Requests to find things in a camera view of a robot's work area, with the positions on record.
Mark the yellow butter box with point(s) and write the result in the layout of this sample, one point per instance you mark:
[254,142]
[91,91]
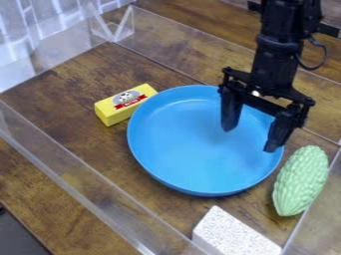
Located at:
[118,107]

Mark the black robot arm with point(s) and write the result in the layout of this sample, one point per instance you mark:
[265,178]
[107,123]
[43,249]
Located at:
[289,22]

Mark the white speckled foam block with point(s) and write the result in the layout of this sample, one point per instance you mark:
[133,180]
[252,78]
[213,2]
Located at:
[222,235]

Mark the clear acrylic enclosure wall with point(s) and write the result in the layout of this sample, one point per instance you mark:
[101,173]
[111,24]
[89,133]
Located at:
[70,179]

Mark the blue round tray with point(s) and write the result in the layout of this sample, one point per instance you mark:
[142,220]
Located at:
[188,153]

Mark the green bumpy gourd toy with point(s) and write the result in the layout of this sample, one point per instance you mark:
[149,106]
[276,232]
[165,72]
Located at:
[300,180]

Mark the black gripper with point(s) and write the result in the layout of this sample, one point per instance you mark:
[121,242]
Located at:
[287,104]

